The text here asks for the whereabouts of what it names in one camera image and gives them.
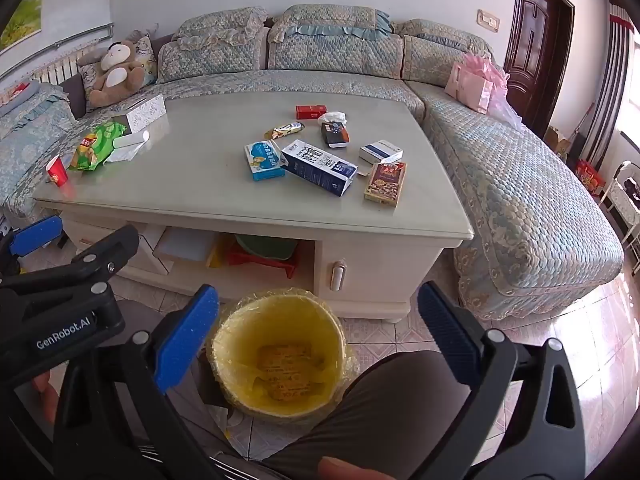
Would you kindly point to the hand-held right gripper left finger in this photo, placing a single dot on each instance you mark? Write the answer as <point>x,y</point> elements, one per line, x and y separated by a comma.
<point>187,335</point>

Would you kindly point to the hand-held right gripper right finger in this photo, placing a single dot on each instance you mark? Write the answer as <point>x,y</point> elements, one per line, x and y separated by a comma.
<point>447,330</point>

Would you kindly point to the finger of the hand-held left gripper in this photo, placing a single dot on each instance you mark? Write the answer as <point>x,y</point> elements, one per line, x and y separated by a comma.
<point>107,250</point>
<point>35,235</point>

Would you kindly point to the yellow lined trash bin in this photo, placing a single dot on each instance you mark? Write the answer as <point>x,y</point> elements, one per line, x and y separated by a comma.
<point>277,355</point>

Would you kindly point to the playing card box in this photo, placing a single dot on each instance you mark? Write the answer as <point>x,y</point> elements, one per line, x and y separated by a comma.
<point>385,184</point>

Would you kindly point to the black printed box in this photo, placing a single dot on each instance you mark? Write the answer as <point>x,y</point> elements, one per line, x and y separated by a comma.
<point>335,135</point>

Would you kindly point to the person's left hand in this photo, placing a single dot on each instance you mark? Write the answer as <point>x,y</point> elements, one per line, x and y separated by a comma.
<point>44,387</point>

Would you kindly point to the red paper cup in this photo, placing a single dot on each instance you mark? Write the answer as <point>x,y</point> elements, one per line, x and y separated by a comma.
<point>57,172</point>

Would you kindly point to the red plastic stool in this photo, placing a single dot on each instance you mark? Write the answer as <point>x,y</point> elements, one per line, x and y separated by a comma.
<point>260,262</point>

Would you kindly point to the white tissue pack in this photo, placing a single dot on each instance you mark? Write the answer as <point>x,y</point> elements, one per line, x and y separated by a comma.
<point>127,147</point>

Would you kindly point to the green snack bag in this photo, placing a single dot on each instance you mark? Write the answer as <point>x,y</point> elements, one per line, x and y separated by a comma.
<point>97,145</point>

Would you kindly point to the person's leg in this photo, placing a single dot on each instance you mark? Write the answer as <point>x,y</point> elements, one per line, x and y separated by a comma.
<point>375,410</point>

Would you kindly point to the cream coffee table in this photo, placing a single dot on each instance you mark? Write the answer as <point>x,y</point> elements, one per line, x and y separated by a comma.
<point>200,180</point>

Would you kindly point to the green plastic basin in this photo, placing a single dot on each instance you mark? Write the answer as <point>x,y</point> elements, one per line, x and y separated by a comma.
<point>265,246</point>

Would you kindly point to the patterned white tissue box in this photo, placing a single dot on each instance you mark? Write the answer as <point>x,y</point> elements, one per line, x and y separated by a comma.
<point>145,112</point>

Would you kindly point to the dark purple cushion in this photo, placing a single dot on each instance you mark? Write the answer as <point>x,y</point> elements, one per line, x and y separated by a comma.
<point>75,94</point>

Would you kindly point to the white radiator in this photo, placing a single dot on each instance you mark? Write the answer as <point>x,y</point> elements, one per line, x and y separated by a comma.
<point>57,70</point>

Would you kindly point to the brown teddy bear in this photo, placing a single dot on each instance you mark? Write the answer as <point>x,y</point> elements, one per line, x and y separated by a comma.
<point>117,72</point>

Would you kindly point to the blue white flat box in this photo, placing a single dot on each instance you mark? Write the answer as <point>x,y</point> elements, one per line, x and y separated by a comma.
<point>263,160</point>

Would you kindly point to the small white blue box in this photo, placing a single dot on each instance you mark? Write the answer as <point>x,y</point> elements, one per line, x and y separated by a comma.
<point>381,151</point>

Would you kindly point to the printed white pillow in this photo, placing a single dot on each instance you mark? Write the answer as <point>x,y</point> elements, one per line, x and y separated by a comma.
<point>146,50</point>

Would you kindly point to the blue white milk carton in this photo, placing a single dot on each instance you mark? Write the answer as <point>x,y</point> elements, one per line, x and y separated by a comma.
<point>320,167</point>

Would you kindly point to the red gift box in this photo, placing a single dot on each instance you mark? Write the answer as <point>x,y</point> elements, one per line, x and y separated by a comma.
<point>590,177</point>

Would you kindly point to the yellow black snack wrapper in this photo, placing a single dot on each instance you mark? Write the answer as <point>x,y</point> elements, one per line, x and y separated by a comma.
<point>284,130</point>

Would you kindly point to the cardboard box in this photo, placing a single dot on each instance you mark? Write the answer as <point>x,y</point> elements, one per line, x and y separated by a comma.
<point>556,142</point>

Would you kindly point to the white metal rack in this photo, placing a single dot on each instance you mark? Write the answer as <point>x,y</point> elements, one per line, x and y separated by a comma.
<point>625,200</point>

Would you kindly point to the pink plastic bag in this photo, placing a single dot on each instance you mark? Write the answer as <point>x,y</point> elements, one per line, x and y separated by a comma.
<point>507,105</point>

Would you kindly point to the crumpled white tissue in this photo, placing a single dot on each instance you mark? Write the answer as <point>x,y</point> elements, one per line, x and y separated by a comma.
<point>334,117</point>

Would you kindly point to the pink gift bag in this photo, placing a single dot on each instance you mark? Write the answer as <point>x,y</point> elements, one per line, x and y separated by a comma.
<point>470,87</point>

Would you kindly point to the red cigarette pack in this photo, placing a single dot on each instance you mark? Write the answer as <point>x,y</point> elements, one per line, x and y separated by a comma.
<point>311,112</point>

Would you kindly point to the broom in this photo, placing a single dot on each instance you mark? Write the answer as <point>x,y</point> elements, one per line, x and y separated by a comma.
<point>582,122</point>

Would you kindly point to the dark wooden door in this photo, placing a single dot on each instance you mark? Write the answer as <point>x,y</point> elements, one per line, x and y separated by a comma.
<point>530,45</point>

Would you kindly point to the striped curtain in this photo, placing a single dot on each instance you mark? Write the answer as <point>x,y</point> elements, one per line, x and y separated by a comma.
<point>612,75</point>

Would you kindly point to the metal wall pipe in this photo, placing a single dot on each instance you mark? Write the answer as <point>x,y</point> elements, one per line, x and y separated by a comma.
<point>60,45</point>

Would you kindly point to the wall poster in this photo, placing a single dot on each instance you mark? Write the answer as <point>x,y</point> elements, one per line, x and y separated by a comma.
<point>22,20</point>

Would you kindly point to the white light switch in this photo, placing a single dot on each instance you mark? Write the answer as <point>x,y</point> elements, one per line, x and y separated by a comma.
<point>488,20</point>

